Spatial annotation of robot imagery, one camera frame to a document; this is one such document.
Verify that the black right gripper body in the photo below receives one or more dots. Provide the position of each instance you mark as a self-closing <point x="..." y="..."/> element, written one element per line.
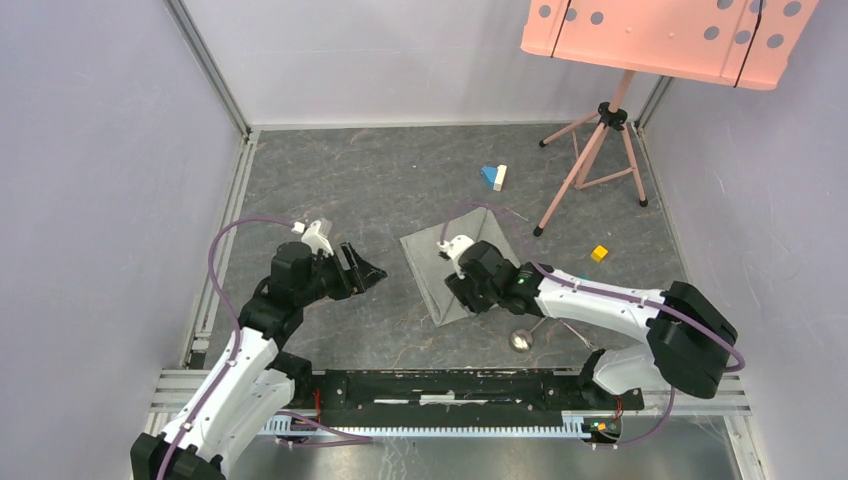
<point x="477" y="298"/>

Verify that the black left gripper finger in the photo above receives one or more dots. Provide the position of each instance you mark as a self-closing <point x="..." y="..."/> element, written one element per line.
<point x="359" y="286"/>
<point x="358" y="266"/>

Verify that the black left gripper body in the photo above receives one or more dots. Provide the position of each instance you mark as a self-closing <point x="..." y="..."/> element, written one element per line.
<point x="327" y="279"/>

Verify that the grey cloth napkin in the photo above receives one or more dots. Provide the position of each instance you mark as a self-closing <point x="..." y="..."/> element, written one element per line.
<point x="430" y="270"/>

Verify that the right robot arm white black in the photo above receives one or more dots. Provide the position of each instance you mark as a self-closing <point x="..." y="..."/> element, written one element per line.
<point x="683" y="340"/>

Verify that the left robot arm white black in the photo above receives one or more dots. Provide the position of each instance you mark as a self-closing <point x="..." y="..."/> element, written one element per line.
<point x="255" y="377"/>

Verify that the silver spoon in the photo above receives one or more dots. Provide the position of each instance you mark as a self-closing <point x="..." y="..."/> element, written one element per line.
<point x="522" y="340"/>

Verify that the blue and white block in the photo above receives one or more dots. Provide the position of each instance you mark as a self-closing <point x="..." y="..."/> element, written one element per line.
<point x="494" y="176"/>

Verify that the yellow cube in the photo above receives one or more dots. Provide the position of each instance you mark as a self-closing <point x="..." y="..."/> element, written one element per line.
<point x="599" y="253"/>

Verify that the silver fork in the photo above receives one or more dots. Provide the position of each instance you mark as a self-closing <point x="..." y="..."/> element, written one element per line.
<point x="584" y="340"/>

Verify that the pink music stand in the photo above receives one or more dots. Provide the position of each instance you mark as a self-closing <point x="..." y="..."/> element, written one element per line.
<point x="741" y="44"/>

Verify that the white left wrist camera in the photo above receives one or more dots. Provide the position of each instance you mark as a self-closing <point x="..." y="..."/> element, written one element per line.
<point x="316" y="236"/>

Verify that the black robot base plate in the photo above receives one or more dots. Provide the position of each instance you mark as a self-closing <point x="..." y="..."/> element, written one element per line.
<point x="433" y="398"/>

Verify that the white slotted cable duct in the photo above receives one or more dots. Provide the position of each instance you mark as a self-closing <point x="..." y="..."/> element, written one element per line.
<point x="566" y="428"/>

